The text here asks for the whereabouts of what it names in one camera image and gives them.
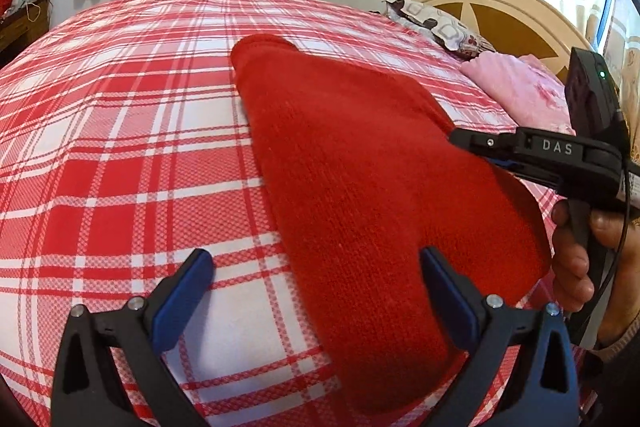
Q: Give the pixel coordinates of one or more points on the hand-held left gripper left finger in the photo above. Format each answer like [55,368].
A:
[180,302]

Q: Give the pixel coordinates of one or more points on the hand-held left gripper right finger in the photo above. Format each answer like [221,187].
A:
[447,297]

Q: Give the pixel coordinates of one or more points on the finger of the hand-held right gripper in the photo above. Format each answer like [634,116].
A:
[487,144]

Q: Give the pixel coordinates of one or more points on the red knit sweater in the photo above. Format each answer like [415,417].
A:
[350,157]

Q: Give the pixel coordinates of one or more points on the person's right forearm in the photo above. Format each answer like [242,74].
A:
[615,357]

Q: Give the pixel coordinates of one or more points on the person's right hand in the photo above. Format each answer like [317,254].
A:
[567,267]

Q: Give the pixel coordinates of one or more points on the pink pillow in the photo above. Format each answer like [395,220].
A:
[515,87]

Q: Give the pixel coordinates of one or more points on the white and brown patterned pillow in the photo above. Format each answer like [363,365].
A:
[440,27]

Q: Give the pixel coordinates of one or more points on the cream and brown headboard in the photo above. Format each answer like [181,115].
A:
[500,7]

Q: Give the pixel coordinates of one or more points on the bed with red plaid sheet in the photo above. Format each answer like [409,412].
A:
[125,132]

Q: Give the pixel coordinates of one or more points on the brown wooden desk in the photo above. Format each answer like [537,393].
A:
[25,27]

